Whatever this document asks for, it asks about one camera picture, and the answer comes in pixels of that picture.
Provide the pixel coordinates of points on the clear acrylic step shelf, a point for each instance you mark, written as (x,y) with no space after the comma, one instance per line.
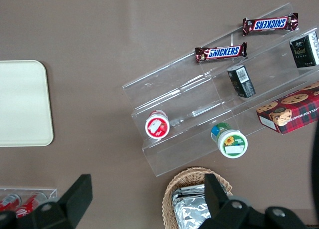
(189,94)

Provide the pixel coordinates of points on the red tartan cookie box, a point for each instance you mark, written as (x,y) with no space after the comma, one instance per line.
(291,114)

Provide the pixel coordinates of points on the snickers bar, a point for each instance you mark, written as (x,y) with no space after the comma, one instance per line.
(221,53)
(270,24)

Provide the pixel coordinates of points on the silver foil packet stack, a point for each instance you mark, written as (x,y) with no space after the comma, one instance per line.
(189,209)

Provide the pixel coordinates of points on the clear acrylic bottle rack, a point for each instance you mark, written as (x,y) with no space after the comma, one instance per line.
(51,192)

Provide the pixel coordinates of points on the cream rectangular tray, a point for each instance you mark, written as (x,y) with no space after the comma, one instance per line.
(23,103)

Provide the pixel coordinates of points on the small black box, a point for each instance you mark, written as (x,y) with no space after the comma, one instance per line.
(241,81)
(305,50)

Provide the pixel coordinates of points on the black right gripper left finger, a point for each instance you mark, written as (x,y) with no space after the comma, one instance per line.
(57,214)

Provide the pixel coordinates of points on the red lid yogurt cup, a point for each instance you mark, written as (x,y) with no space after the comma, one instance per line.
(157,125)

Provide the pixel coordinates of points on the green lid yogurt cup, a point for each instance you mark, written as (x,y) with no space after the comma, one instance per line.
(230,141)

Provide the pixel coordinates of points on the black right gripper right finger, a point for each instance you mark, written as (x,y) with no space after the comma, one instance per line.
(221,209)

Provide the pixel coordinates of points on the light wicker basket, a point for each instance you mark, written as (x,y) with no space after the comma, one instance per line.
(189,175)

